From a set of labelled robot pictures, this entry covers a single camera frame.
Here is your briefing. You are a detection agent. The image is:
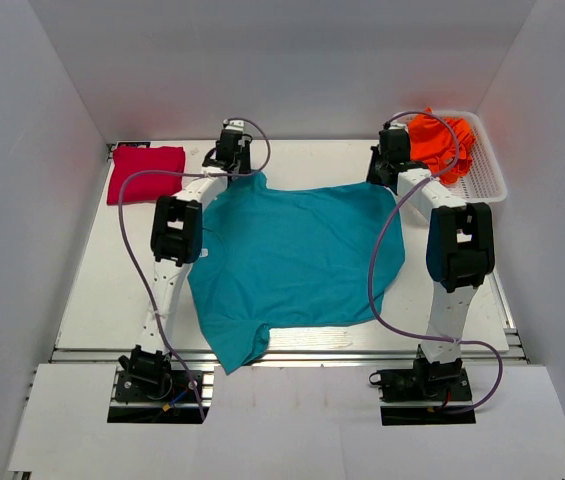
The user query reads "teal t-shirt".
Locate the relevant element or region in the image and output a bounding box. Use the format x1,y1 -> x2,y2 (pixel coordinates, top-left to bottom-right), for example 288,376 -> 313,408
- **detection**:
188,174 -> 405,373

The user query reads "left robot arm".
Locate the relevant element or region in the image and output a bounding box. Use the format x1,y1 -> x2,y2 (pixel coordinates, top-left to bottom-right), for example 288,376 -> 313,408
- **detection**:
118,118 -> 253,401

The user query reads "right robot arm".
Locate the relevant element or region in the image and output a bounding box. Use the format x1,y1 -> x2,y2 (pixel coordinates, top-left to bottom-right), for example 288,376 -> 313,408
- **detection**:
367,122 -> 495,399

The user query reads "orange t-shirt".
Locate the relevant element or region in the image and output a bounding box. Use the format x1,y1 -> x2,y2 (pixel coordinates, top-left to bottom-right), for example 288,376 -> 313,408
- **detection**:
408,114 -> 476,186

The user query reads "folded red t-shirt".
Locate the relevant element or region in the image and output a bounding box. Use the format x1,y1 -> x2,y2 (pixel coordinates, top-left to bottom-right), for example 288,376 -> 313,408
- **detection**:
106,145 -> 186,206

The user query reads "white plastic basket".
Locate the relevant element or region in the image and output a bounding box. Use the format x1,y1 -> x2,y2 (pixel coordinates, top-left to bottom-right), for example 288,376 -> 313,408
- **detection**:
401,109 -> 507,203

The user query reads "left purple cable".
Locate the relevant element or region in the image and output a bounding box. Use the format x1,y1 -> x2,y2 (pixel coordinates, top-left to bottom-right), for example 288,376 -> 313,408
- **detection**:
117,117 -> 271,422

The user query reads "purple cable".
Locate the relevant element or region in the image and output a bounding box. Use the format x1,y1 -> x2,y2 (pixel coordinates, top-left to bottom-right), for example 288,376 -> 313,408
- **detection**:
367,110 -> 505,415
117,117 -> 271,422

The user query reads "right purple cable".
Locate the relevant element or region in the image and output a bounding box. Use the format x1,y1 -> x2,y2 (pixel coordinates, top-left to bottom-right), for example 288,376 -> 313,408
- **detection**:
367,110 -> 505,415

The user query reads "aluminium table edge rail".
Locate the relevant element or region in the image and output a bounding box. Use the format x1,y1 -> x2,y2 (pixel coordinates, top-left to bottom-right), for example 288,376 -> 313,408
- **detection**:
49,328 -> 528,367

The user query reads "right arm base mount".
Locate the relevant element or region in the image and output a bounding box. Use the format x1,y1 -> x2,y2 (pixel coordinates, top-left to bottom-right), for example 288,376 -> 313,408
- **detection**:
368,368 -> 476,427

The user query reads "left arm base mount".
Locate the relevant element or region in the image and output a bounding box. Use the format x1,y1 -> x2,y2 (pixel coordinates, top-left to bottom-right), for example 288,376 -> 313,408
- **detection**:
107,346 -> 213,425

